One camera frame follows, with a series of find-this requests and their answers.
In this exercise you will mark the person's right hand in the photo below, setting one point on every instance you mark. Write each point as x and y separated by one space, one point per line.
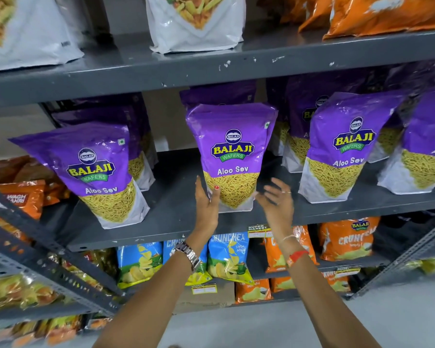
281 213

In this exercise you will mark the person's left hand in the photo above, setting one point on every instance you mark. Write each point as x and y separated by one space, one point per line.
205 213

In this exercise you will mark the person's left thumb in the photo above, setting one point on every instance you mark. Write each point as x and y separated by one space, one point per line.
217 195

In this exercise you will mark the person's right fingers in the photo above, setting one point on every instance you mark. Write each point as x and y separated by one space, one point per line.
277 190

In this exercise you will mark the purple snack pouch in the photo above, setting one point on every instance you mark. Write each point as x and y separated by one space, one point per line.
232 148

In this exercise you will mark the person's left forearm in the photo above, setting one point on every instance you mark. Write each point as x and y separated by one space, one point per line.
156 297

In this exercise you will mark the person's right forearm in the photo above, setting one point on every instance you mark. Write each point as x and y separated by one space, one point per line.
322 304

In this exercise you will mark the yellow shelf price label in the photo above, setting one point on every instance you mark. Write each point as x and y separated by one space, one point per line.
204 288
347 271
259 231

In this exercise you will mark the silver wristwatch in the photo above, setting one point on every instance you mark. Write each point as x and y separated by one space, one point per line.
190 253

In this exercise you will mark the blue chips packet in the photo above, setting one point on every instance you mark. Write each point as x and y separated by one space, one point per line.
199 273
139 264
228 259

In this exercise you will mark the orange chips packet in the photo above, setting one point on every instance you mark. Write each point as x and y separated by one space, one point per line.
275 255
253 291
348 239
339 284
282 284

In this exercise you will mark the red wristband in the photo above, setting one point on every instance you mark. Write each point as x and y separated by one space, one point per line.
298 256

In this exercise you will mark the row of purple packets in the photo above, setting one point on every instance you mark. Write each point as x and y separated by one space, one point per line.
94 159

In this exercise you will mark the pile of yellow-red packets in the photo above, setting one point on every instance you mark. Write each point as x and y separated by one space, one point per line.
90 262

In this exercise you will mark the large white snack bag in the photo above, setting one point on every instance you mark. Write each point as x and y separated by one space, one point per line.
195 32
25 36

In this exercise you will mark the yellow snack packet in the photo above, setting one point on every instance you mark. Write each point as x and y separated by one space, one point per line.
431 265

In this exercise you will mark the large orange snack bag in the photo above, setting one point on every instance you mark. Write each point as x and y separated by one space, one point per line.
313 14
388 18

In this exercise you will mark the orange tea packet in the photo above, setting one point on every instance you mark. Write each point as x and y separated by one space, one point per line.
23 199

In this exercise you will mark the pile of brown-orange packets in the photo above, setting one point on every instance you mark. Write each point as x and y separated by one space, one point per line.
11 168

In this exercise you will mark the pile of yellow-green packets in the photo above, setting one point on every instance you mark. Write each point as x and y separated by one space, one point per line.
18 291

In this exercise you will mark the row of yellow-orange packets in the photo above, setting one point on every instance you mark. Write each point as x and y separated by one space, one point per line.
40 331

